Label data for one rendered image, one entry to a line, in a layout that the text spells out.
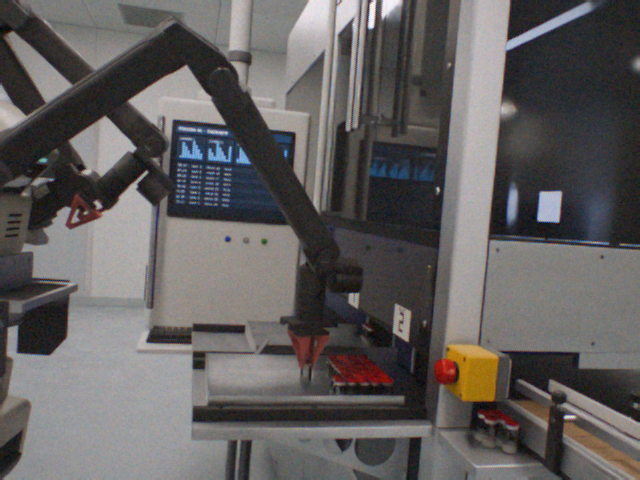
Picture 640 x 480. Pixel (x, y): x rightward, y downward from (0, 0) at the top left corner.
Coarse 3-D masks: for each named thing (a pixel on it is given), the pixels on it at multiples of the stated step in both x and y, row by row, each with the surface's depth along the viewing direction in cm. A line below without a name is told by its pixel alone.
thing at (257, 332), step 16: (256, 336) 149; (272, 336) 151; (288, 336) 152; (336, 336) 157; (352, 336) 158; (288, 352) 129; (336, 352) 131; (352, 352) 132; (368, 352) 133; (384, 352) 134
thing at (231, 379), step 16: (208, 368) 106; (224, 368) 117; (240, 368) 118; (256, 368) 119; (272, 368) 120; (288, 368) 120; (320, 368) 122; (208, 384) 97; (224, 384) 108; (240, 384) 109; (256, 384) 109; (272, 384) 110; (288, 384) 111; (320, 384) 113; (208, 400) 91; (224, 400) 92; (240, 400) 93; (256, 400) 93; (272, 400) 94; (288, 400) 94; (304, 400) 95; (320, 400) 96; (336, 400) 96; (352, 400) 97; (368, 400) 97; (384, 400) 98; (400, 400) 99
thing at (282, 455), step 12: (624, 432) 102; (276, 444) 244; (324, 444) 165; (336, 444) 152; (276, 456) 242; (288, 456) 216; (300, 456) 196; (312, 456) 178; (276, 468) 240; (288, 468) 215; (300, 468) 194; (312, 468) 177; (324, 468) 163; (336, 468) 151; (348, 468) 140
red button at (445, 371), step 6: (438, 360) 88; (444, 360) 87; (450, 360) 87; (438, 366) 87; (444, 366) 86; (450, 366) 86; (438, 372) 86; (444, 372) 85; (450, 372) 85; (438, 378) 86; (444, 378) 85; (450, 378) 85; (444, 384) 86; (450, 384) 86
